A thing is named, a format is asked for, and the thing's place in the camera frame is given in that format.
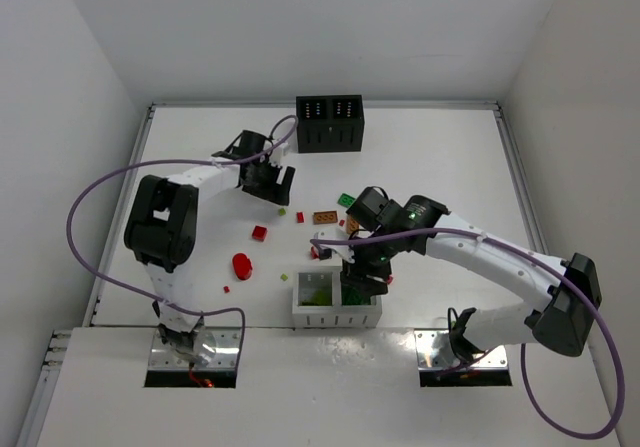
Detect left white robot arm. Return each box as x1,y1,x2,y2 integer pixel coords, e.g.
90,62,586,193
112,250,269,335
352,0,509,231
124,130,295,358

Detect metal base plate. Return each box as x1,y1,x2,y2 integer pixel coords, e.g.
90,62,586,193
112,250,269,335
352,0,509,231
414,329,509,375
148,328,240,372

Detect black two-compartment container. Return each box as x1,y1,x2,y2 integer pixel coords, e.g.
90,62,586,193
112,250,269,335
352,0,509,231
296,95,365,153

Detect dark green brick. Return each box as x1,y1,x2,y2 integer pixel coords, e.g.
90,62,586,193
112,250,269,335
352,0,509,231
342,291,363,306

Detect red oval lego piece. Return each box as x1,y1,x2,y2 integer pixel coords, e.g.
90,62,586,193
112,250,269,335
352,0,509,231
232,253,253,281

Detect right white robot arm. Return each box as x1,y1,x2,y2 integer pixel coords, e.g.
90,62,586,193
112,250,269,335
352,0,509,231
341,187,602,363

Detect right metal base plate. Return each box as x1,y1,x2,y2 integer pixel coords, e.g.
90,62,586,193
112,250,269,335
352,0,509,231
414,329,509,375

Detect red square lego brick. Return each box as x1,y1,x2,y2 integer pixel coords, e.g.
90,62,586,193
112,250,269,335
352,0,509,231
252,225,268,242

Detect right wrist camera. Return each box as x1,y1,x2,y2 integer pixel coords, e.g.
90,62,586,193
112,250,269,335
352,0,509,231
310,231,355,264

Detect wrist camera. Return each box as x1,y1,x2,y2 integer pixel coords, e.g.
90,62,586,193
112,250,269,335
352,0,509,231
310,231,355,264
259,142,290,166

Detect brown flat lego plate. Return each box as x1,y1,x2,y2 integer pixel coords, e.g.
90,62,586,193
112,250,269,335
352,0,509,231
312,210,339,225

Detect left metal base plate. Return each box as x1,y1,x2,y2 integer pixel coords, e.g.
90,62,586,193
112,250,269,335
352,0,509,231
148,328,240,372

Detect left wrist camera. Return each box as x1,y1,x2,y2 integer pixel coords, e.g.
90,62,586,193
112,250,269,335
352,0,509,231
259,142,290,166

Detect white two-compartment container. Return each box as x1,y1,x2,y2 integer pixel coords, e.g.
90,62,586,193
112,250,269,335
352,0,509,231
292,266,382,329

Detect lime lego brick top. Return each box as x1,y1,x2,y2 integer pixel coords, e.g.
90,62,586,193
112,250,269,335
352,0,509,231
308,291,333,306

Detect dark green flat lego plate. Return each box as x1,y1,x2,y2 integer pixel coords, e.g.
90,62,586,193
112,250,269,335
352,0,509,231
337,193,355,209

